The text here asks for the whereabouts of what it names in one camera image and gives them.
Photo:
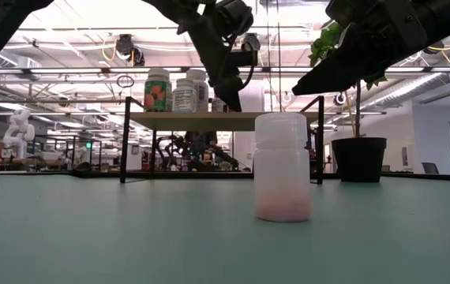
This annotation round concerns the gummy vitamin bottle fruit label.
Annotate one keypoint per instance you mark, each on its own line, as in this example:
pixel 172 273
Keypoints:
pixel 157 94

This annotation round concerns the translucent bottle pink contents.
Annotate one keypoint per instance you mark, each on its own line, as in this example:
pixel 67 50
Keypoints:
pixel 282 177

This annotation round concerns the black table frame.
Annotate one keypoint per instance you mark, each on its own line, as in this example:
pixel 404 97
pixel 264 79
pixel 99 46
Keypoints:
pixel 98 174

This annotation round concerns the white headache bottle maroon label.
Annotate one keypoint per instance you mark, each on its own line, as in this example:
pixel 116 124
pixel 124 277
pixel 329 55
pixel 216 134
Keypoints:
pixel 202 90

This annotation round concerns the wooden shelf black metal frame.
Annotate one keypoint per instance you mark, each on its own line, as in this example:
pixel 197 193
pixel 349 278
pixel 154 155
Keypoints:
pixel 185 120

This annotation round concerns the ceiling light strip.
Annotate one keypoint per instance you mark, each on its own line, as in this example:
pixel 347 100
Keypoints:
pixel 67 70

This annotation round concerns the silver ventilation duct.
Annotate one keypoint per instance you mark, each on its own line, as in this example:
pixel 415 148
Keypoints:
pixel 0 59
pixel 406 90

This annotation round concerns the black cage frame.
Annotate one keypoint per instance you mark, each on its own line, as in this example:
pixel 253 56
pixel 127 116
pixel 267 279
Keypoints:
pixel 99 155

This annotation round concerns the white humanoid robot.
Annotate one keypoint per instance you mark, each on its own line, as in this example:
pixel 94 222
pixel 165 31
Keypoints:
pixel 19 132

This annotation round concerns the green plant in black pot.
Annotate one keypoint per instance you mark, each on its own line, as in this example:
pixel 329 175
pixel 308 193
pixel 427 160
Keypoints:
pixel 359 158

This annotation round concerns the dark office chair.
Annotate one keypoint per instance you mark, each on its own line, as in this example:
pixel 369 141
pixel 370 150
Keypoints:
pixel 430 167

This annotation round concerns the small white bottle blue-striped label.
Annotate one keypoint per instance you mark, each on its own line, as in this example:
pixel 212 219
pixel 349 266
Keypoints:
pixel 184 98

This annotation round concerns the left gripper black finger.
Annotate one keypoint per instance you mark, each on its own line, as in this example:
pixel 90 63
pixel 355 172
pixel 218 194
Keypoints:
pixel 229 87

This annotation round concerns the green table mat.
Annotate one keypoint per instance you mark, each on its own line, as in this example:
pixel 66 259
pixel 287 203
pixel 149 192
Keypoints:
pixel 130 236

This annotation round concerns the black background robot arms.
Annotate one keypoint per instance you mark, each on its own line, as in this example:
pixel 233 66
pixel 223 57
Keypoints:
pixel 197 154

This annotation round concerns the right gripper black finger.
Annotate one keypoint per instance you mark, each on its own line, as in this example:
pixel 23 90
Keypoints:
pixel 339 71

